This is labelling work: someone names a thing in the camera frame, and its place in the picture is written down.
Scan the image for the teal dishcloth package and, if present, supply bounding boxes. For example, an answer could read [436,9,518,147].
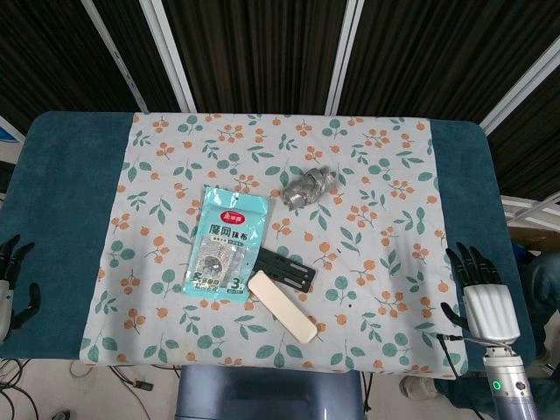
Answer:
[181,185,271,302]

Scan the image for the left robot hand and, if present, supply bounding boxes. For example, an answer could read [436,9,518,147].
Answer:
[0,234,43,343]

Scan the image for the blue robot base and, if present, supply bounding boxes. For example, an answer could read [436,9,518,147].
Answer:
[174,365,365,420]

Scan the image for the floor cables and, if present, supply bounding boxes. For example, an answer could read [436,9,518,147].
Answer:
[0,358,180,420]

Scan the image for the beige oblong case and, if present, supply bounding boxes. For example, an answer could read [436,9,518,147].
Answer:
[247,269,318,347]

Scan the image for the floral patterned tablecloth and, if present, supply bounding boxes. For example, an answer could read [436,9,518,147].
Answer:
[79,112,471,378]

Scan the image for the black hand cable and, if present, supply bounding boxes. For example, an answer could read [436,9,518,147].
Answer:
[436,332,465,381]

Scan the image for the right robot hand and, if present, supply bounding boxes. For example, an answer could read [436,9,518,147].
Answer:
[440,241,522,344]

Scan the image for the black flat plastic plate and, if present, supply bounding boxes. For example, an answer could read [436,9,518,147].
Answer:
[252,247,318,293]

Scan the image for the teal table cover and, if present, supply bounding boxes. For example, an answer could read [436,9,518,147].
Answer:
[0,110,536,375]

